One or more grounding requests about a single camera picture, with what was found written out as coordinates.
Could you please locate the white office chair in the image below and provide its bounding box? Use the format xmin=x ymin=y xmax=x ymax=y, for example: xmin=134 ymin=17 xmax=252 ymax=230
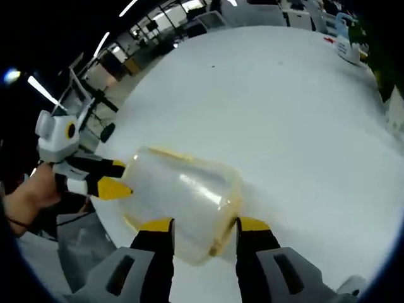
xmin=195 ymin=11 xmax=229 ymax=32
xmin=232 ymin=3 xmax=287 ymax=28

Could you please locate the green potted plant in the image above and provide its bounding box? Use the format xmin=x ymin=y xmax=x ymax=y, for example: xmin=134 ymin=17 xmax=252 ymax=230
xmin=347 ymin=17 xmax=404 ymax=104

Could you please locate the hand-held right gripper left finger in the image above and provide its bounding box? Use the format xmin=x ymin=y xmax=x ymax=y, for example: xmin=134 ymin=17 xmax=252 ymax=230
xmin=83 ymin=217 xmax=176 ymax=303

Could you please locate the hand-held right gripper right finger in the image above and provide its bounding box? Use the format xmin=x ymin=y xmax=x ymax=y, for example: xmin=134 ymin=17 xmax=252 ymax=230
xmin=235 ymin=217 xmax=328 ymax=303

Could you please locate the black cable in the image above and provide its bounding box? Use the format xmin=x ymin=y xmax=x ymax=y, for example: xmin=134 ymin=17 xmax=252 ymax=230
xmin=6 ymin=210 xmax=91 ymax=229

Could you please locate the open laptop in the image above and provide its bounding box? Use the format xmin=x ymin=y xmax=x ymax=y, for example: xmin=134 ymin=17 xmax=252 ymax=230
xmin=58 ymin=68 xmax=96 ymax=127

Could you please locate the ceiling light strip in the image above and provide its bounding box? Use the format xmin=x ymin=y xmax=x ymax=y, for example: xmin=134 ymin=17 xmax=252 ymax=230
xmin=92 ymin=31 xmax=110 ymax=58
xmin=119 ymin=0 xmax=139 ymax=17
xmin=27 ymin=75 xmax=60 ymax=105

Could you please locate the white plastic jug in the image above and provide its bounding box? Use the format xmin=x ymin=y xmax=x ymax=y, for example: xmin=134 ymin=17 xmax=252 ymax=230
xmin=334 ymin=12 xmax=361 ymax=64

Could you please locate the person's left hand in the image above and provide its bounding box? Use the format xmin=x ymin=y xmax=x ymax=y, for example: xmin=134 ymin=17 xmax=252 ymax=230
xmin=27 ymin=162 xmax=64 ymax=211

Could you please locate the black computer mouse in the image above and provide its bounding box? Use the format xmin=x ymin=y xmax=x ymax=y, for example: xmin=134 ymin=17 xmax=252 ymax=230
xmin=100 ymin=122 xmax=116 ymax=143

